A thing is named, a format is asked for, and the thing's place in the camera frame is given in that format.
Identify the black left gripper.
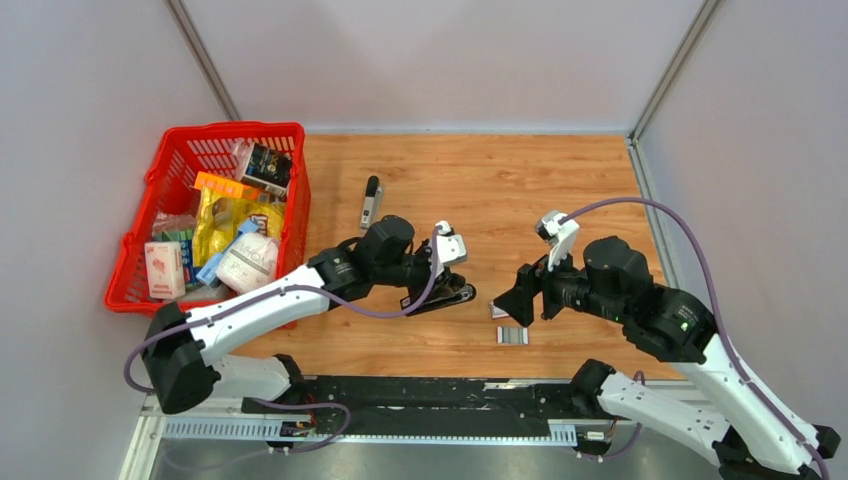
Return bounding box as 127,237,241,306
373,239,455,307

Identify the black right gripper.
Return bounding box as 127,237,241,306
492,239,626,328

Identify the black stapler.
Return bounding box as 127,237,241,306
406,284,477,317

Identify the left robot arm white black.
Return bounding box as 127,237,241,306
130,215,476,415

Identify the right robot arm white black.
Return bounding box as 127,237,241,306
494,236,840,479

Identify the strip of staples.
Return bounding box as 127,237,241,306
496,326,529,346

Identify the small staple box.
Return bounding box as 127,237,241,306
489,302,509,319

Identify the white round packaged item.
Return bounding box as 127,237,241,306
215,233,279,295

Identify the black box in basket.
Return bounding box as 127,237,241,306
232,141,293,197

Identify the yellow snack bag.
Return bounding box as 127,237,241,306
192,187,285,267

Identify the orange block in basket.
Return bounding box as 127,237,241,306
193,171,262,201

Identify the green box in basket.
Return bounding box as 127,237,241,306
152,229,199,290

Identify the white pink sponge box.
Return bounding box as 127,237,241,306
144,241,186,300

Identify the red plastic basket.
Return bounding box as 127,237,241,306
103,121,311,317

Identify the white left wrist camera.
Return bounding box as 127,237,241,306
434,220,468,268

